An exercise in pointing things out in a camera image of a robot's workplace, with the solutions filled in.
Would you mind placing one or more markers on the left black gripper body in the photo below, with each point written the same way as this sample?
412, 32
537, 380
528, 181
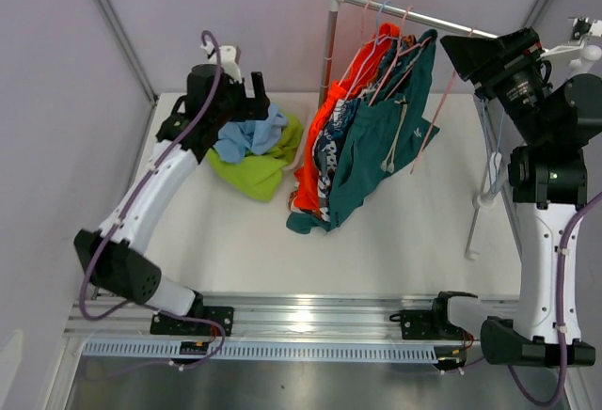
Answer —
249, 109

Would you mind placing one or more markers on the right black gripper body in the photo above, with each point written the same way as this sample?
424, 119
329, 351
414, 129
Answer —
517, 86

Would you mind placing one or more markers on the light blue shorts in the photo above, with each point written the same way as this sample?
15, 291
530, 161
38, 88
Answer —
237, 139

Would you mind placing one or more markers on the lime green shorts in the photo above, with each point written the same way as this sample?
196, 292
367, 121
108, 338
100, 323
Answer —
259, 176

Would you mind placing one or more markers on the patterned navy white shorts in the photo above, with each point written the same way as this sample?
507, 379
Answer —
365, 97

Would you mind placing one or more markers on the teal green shorts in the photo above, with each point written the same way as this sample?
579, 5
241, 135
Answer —
384, 139

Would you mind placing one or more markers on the blue wire hanger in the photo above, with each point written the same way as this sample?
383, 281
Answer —
495, 170

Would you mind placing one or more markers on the blue hanger for patterned shorts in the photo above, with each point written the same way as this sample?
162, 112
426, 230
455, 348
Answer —
375, 43

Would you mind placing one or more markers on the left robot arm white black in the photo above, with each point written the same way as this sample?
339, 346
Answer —
113, 255

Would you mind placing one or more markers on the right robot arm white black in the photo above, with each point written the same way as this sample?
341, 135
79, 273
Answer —
548, 178

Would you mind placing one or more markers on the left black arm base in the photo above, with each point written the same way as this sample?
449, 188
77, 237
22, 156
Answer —
200, 321

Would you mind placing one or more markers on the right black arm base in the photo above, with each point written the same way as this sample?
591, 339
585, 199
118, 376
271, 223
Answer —
432, 323

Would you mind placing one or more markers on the pink hanger for orange shorts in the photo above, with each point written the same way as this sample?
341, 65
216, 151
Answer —
367, 43

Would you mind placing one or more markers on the orange shorts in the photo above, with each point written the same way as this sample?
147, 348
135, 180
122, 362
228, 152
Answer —
315, 176

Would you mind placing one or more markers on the white plastic basket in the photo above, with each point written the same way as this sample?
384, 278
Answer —
303, 105

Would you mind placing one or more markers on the silver clothes rack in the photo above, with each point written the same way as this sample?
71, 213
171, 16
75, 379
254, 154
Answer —
483, 204

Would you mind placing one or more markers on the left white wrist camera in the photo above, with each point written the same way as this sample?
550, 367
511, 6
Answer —
229, 59

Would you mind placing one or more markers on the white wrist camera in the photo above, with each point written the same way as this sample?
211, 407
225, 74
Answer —
579, 53
229, 59

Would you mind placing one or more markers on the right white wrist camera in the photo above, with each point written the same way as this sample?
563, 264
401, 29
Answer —
579, 53

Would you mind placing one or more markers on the aluminium mounting rail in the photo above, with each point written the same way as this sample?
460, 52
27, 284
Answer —
285, 317

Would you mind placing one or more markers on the slotted grey cable duct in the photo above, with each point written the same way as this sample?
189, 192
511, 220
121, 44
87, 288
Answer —
271, 351

